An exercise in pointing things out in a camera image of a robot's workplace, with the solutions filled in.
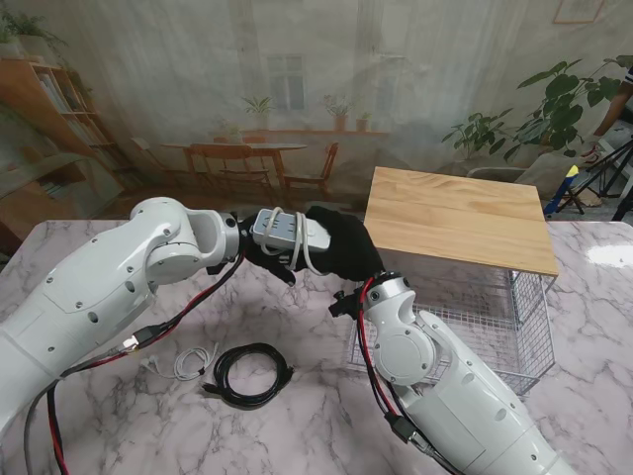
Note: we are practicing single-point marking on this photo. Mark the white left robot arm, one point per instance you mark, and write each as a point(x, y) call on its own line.
point(99, 307)

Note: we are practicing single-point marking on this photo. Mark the black tripod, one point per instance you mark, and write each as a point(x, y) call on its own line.
point(613, 163)

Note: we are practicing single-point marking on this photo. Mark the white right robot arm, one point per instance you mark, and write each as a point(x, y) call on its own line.
point(445, 386)

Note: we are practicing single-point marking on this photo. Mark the printed cafe scene backdrop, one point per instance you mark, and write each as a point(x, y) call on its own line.
point(198, 74)

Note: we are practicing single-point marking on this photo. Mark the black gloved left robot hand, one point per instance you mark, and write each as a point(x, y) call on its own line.
point(269, 262)

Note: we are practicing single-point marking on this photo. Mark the small blue black stand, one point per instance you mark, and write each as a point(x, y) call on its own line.
point(569, 185)

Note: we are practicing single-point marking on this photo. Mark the person in background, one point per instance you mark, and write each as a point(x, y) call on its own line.
point(615, 106)

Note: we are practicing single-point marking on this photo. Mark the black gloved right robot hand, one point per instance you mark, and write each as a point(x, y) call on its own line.
point(346, 247)

